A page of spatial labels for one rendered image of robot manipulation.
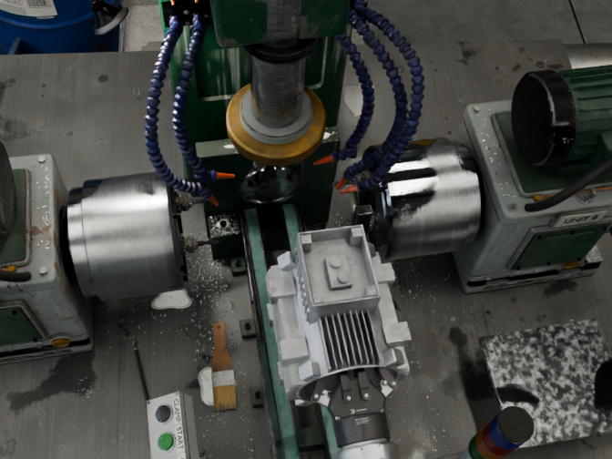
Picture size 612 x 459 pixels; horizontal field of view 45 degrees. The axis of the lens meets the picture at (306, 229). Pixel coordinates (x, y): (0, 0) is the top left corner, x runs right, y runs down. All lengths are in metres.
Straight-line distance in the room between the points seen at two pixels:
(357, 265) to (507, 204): 0.50
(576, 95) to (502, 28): 2.07
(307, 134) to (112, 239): 0.42
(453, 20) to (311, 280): 2.52
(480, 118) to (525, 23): 1.98
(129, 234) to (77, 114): 0.70
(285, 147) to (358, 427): 0.51
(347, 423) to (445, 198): 0.61
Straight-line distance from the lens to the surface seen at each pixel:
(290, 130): 1.29
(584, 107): 1.46
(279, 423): 1.52
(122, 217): 1.44
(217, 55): 1.48
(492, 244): 1.61
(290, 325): 1.11
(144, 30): 2.82
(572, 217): 1.58
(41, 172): 1.54
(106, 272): 1.46
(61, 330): 1.63
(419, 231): 1.51
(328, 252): 1.11
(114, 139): 2.00
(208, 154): 1.52
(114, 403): 1.69
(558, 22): 3.64
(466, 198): 1.52
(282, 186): 1.64
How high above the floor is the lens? 2.39
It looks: 61 degrees down
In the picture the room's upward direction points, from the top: 6 degrees clockwise
